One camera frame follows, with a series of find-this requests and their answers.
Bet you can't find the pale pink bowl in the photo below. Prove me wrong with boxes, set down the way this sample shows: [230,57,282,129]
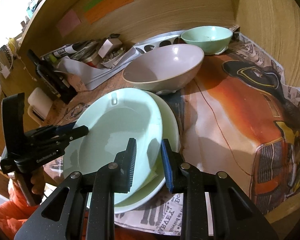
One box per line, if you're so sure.
[122,44,204,95]

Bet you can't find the orange sleeve forearm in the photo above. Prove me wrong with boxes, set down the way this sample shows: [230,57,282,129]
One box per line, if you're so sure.
[0,182,39,239]

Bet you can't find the orange sticky note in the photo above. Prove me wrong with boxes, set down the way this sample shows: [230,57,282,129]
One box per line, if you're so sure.
[84,0,134,24]

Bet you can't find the white small box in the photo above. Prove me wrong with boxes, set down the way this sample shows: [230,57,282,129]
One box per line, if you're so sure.
[98,38,122,58]

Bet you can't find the white plate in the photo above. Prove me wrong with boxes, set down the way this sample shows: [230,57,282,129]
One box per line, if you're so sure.
[114,92,179,214]

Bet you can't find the pink sticky note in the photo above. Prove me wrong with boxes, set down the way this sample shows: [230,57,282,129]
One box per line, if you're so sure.
[56,9,81,37]

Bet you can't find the white hanging tag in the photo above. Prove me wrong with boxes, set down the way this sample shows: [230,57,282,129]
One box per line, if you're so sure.
[0,65,10,79]

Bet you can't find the left hand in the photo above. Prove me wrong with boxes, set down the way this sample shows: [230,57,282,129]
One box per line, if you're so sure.
[12,166,46,201]

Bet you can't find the green sticky note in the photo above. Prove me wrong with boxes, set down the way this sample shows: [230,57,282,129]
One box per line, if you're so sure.
[83,0,115,13]

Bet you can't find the stack of newspapers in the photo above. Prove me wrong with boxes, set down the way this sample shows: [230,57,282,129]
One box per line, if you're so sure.
[41,40,100,63]

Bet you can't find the mint green plate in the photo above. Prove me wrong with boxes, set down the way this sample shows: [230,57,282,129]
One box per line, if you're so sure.
[63,88,163,204]

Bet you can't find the small mint green bowl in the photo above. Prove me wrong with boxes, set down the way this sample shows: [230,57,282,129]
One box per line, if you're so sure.
[180,25,233,55]

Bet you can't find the printed newspaper table cover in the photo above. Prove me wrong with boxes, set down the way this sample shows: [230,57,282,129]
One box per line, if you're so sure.
[43,24,300,237]

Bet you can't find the pink mug with handle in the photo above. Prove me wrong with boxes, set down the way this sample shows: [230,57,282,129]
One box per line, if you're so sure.
[27,87,53,126]

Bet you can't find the white bowl black ovals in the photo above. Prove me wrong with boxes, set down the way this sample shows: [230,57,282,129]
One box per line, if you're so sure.
[133,35,180,54]

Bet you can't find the wooden shelf unit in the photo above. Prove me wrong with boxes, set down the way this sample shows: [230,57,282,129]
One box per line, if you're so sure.
[0,0,300,201]

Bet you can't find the dark wine bottle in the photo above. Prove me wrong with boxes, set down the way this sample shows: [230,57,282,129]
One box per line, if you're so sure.
[27,49,77,104]

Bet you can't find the small bowl of trinkets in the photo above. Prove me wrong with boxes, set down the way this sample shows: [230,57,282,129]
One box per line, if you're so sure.
[101,46,126,69]

